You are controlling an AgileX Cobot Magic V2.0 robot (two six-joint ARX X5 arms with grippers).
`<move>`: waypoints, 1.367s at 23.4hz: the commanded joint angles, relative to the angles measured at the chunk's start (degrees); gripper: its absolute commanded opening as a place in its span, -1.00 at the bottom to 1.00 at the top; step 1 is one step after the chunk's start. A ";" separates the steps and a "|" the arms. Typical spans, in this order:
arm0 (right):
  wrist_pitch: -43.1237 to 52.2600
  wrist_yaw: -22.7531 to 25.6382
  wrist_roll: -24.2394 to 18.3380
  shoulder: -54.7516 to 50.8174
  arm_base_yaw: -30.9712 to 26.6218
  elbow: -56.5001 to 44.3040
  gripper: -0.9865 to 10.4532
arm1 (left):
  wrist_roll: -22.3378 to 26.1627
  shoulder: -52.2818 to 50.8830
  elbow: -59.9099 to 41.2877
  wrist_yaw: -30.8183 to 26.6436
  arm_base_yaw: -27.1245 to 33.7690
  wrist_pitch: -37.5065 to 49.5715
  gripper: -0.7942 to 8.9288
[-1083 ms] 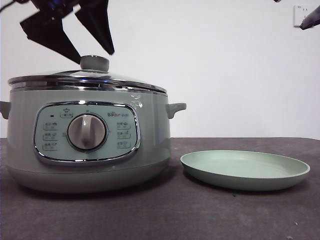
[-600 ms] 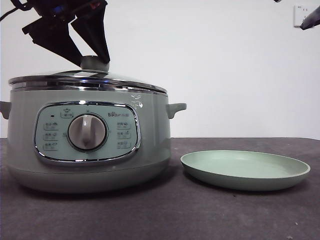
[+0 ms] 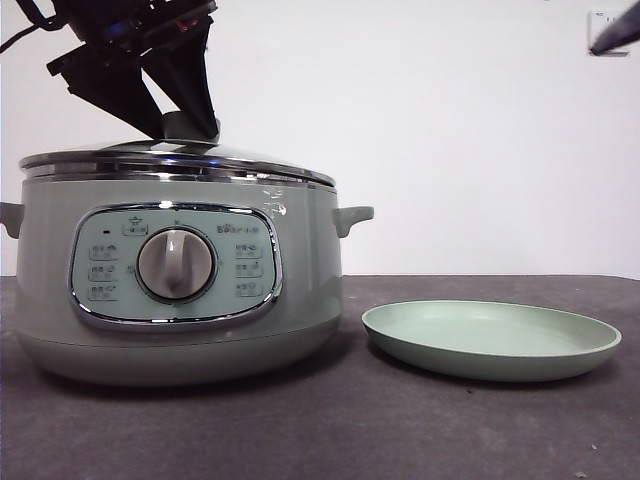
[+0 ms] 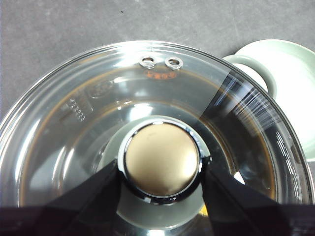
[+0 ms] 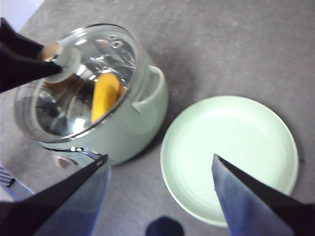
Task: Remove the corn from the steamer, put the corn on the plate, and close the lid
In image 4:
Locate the glass lid with green knob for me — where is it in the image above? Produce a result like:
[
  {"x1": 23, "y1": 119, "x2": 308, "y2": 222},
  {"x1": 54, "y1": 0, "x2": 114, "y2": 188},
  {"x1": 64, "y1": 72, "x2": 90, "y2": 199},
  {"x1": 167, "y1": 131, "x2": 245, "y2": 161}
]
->
[{"x1": 0, "y1": 40, "x2": 315, "y2": 236}]

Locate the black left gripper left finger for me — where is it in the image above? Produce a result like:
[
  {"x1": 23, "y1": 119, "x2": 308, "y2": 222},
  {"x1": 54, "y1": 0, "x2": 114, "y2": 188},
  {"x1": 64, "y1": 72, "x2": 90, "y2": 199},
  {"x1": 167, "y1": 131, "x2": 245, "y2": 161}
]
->
[{"x1": 0, "y1": 157, "x2": 124, "y2": 236}]

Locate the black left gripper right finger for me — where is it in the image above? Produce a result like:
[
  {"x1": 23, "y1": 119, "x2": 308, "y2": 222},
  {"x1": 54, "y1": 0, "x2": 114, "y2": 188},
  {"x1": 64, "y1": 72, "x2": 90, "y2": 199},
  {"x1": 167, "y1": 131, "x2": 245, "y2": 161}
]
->
[{"x1": 201, "y1": 154, "x2": 315, "y2": 236}]

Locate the pale green round plate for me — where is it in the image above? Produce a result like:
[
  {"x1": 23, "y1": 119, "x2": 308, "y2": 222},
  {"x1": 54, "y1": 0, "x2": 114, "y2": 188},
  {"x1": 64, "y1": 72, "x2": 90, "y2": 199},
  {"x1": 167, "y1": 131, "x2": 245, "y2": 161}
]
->
[{"x1": 233, "y1": 38, "x2": 315, "y2": 160}]

